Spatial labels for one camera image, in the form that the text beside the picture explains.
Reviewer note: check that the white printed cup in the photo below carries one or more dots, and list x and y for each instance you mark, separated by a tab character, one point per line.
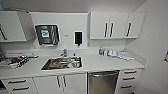
71	62

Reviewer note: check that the white narrow drawer unit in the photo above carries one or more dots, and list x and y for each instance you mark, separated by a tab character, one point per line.
129	81

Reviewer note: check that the chrome sink sprayer knob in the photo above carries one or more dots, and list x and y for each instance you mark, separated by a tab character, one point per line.
74	55

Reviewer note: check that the chrome sink faucet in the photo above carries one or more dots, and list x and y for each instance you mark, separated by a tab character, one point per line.
64	52

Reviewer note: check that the blue labelled bottle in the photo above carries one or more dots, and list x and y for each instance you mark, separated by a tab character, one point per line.
100	51

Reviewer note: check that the steel paper towel dispenser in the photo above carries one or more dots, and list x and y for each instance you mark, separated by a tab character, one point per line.
46	34

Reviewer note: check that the stainless steel dishwasher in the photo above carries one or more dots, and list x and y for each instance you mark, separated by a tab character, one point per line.
103	83

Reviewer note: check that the white folded towel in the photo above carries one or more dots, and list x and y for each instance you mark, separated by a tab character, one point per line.
126	56

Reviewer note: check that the dish drying rack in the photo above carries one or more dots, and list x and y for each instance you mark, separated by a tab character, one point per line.
28	60

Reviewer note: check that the white plate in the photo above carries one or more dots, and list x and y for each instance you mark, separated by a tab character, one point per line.
76	66

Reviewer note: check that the orange bowl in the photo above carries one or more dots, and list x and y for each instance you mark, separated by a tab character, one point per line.
56	63

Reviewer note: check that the stainless steel sink basin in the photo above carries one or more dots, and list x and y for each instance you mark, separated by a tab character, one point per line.
65	58

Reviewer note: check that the white sink base cabinet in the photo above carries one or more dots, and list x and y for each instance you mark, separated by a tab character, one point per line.
71	85

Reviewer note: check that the black wall soap dispenser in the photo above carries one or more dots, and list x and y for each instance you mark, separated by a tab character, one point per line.
78	37

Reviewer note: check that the white three-door wall cabinet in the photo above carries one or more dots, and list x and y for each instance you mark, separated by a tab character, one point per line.
116	25

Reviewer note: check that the small wall label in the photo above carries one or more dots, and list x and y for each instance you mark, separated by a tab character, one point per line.
66	33

